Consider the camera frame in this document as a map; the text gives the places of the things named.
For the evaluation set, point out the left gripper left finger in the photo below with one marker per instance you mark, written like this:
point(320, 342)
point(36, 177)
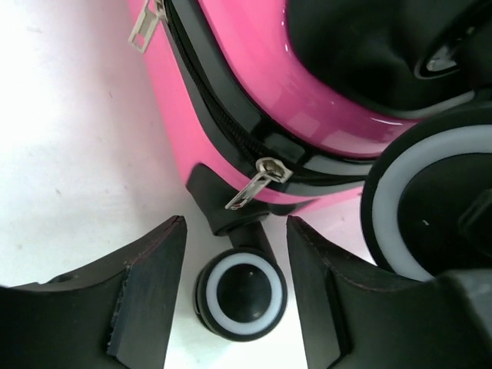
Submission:
point(115, 312)

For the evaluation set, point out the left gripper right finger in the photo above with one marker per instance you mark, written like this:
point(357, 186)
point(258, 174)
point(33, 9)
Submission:
point(356, 315)

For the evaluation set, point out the pink hard-shell suitcase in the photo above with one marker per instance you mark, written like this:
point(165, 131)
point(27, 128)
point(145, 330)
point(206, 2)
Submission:
point(278, 107)

